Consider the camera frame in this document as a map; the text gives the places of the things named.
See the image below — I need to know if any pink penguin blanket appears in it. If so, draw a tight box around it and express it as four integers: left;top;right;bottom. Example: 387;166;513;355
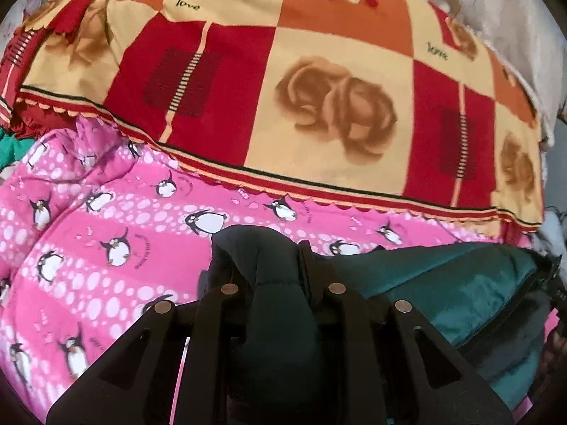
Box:
0;115;534;425

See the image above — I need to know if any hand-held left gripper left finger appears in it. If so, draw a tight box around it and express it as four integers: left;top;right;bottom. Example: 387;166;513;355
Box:
46;268;251;425

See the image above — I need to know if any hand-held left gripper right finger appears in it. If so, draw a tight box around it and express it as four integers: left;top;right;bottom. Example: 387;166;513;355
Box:
298;240;515;425

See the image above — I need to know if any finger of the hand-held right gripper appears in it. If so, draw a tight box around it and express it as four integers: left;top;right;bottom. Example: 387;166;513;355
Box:
535;255;567;316

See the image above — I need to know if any red yellow rose blanket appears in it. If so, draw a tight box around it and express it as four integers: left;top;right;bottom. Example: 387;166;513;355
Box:
0;0;546;235

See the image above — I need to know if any cream textured cloth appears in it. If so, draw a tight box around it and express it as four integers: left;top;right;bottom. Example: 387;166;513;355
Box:
354;0;567;148

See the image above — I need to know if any teal puffer jacket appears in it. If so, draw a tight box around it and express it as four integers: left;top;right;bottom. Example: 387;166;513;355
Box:
208;225;555;425

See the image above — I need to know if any green cloth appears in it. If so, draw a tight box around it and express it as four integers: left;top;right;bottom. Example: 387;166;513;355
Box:
0;131;29;174

